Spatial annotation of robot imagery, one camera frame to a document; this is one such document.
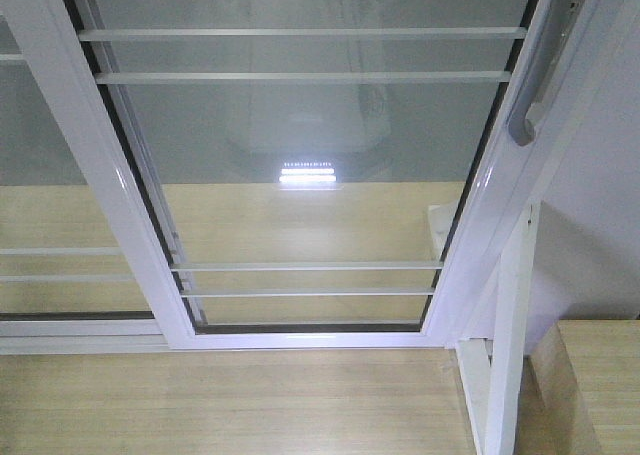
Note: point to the white framed sliding glass door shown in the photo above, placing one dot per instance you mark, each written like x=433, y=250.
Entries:
x=305, y=95

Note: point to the grey metal door handle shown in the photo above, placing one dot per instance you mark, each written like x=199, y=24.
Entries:
x=542, y=45

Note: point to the white fixed glass door panel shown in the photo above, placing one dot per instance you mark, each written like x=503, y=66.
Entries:
x=65, y=285

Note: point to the light wooden base platform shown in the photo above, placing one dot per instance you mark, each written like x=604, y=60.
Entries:
x=365, y=401

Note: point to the white triangular support brace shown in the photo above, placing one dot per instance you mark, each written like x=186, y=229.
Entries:
x=490, y=348

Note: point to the light wooden box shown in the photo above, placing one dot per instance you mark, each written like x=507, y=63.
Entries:
x=587, y=372

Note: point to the white wall panel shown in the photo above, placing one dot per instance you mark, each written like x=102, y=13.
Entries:
x=587, y=259

